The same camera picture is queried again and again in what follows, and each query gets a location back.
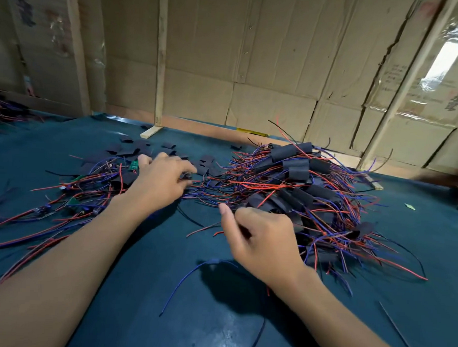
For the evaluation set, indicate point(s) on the person's right hand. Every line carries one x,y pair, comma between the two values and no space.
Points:
267,245

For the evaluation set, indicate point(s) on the person's left hand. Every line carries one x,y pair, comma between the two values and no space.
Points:
160,182

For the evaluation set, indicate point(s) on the pile of black sleeve pieces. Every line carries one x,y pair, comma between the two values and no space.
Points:
128,150

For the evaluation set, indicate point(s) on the pile of sleeved wired boards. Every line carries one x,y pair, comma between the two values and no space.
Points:
297,167

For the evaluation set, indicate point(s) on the pile of unsleeved wired boards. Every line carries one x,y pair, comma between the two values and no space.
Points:
53,202

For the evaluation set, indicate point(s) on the person's left forearm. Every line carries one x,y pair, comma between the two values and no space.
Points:
50,285

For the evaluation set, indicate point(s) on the person's right forearm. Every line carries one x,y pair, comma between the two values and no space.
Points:
336,327

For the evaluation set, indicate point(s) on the wooden ledge board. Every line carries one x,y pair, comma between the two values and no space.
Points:
201,127

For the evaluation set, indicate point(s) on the yellow strip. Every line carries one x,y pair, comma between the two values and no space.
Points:
253,132

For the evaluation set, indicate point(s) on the small green scrap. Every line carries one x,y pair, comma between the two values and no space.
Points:
409,206

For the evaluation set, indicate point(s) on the clear plastic sheet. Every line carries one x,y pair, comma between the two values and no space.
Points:
446,60

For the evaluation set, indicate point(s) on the thin wooden post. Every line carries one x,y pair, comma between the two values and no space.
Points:
161,55

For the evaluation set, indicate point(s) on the wide wooden post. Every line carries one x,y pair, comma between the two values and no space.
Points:
77,47

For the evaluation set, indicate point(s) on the pale slanted wooden post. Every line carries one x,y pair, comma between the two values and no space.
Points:
407,85

